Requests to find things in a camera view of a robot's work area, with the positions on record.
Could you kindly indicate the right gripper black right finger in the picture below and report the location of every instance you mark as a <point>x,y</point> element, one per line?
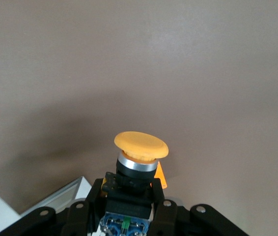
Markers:
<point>164,216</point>

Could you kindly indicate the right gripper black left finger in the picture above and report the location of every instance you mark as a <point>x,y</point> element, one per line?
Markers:
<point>85,216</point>

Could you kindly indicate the yellow mushroom push button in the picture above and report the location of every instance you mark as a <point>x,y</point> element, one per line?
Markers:
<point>141,145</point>

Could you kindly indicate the orange button enclosure box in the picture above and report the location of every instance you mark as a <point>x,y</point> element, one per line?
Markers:
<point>161,177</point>

